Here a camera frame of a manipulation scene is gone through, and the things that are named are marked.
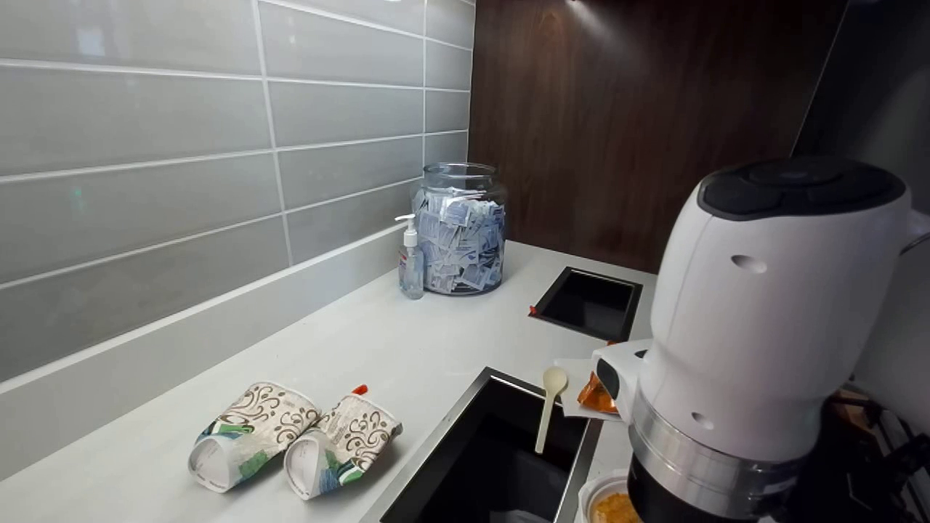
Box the white plastic spoon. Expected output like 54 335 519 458
532 364 571 458

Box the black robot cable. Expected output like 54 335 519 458
823 386 930 523

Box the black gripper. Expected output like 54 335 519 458
624 454 808 523

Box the large steel-framed counter bin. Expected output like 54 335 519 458
361 364 608 523

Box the patterned paper cup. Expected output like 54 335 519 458
186 381 321 496

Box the glass jar with packets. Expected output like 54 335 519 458
411 159 507 300

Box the clear sanitizer pump bottle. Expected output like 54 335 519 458
393 213 430 301

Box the orange toasted bread piece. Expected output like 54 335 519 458
589 487 641 523

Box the right snack bag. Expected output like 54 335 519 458
278 389 403 502

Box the orange chips bag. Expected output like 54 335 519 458
574 376 622 422

